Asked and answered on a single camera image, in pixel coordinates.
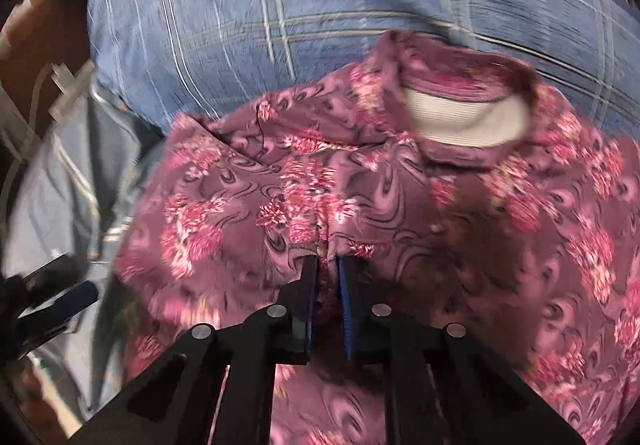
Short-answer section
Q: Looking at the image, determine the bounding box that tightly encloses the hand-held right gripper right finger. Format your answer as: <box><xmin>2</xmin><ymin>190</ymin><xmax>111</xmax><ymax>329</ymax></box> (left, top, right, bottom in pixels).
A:
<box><xmin>337</xmin><ymin>256</ymin><xmax>586</xmax><ymax>445</ymax></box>

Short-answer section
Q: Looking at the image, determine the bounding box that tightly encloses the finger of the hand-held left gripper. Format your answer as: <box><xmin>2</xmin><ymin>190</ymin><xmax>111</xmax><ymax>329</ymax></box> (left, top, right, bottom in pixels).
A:
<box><xmin>20</xmin><ymin>281</ymin><xmax>99</xmax><ymax>332</ymax></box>
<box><xmin>22</xmin><ymin>252</ymin><xmax>83</xmax><ymax>298</ymax></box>

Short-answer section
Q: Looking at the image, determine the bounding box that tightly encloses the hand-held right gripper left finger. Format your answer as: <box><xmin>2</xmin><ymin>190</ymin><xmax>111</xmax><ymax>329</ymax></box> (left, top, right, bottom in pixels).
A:
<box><xmin>67</xmin><ymin>256</ymin><xmax>321</xmax><ymax>445</ymax></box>

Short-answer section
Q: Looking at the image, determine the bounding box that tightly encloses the maroon floral shirt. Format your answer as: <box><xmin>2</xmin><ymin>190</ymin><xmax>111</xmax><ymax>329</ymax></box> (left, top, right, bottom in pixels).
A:
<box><xmin>112</xmin><ymin>29</ymin><xmax>640</xmax><ymax>445</ymax></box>

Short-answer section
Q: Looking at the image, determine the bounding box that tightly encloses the grey striped cloth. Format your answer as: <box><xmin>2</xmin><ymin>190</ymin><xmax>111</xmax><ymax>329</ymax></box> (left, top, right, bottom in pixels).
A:
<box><xmin>7</xmin><ymin>75</ymin><xmax>168</xmax><ymax>431</ymax></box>

